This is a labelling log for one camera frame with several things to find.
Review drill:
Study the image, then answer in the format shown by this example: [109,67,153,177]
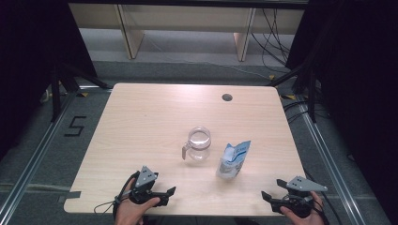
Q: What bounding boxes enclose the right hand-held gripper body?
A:
[269,175,329,219]

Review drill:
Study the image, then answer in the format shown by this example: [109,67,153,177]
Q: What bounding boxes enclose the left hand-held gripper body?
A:
[129,165,170,207]

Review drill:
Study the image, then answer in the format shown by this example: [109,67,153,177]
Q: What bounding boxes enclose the blue and white pouch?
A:
[215,140,253,180]

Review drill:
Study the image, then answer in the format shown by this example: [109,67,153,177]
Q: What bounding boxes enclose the person's right hand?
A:
[280,190,326,225]

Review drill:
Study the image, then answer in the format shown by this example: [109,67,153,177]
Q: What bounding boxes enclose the person's left hand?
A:
[114,177,161,225]

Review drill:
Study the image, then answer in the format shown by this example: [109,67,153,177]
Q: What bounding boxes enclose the grey tape strip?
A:
[58,190,82,202]

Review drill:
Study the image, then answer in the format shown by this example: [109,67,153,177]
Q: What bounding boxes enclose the black tape floor mark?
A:
[64,115,87,138]

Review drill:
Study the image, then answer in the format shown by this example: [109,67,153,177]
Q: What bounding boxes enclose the black metal stand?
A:
[50,61,113,124]
[268,60,317,124]

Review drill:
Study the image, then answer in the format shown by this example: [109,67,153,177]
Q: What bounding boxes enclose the dark curtain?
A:
[0,0,99,160]
[284,0,398,224]

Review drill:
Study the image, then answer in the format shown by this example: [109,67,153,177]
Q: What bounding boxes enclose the light wooden shelf unit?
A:
[68,3,306,62]

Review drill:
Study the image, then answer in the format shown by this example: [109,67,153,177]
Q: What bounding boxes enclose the left hand-held gripper cable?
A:
[93,170,141,220]

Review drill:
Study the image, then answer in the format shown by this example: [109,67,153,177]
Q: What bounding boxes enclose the hand-held gripper cable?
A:
[312,190,344,225]
[93,170,141,220]

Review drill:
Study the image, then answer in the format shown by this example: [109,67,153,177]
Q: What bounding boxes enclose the right hand-held gripper cable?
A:
[312,190,344,225]

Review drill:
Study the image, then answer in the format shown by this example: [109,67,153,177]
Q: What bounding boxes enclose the aluminium floor rail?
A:
[0,93,77,221]
[296,96,368,225]

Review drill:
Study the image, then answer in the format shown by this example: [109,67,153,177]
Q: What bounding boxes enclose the black cables beside stand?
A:
[283,98,331,125]

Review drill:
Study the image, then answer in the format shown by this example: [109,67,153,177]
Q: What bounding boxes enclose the thin white floor cable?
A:
[145,38,274,81]

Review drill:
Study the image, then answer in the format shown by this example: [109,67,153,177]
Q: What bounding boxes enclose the bundle of black floor cables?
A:
[250,8,293,68]

